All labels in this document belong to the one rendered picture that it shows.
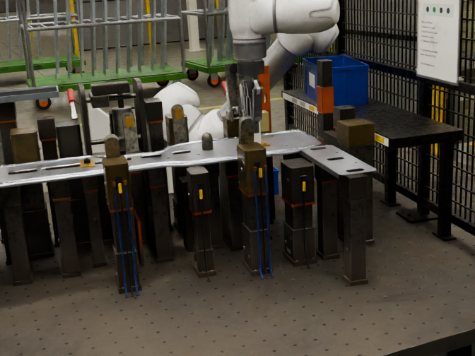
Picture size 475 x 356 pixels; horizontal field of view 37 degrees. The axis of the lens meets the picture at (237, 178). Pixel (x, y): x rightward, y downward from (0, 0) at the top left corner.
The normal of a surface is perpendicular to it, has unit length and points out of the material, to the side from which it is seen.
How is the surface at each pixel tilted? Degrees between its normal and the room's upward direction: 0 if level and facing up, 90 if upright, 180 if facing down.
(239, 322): 0
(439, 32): 90
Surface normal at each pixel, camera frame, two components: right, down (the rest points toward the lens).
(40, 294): -0.06, -0.96
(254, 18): -0.07, 0.32
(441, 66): -0.96, 0.13
